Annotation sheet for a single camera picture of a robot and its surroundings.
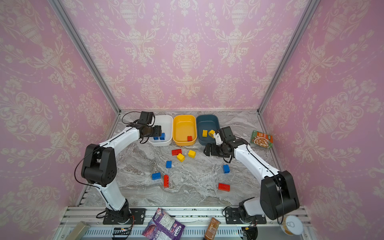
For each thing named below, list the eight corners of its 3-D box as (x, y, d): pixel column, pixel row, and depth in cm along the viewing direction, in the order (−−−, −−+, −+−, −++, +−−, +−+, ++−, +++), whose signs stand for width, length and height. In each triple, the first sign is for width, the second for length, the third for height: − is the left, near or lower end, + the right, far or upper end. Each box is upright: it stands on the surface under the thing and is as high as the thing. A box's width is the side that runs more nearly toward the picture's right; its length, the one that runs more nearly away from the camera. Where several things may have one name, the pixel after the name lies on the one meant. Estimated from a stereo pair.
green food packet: (250, 143, 104) (251, 141, 102) (252, 131, 110) (253, 130, 109) (271, 149, 101) (272, 147, 99) (272, 137, 107) (273, 135, 105)
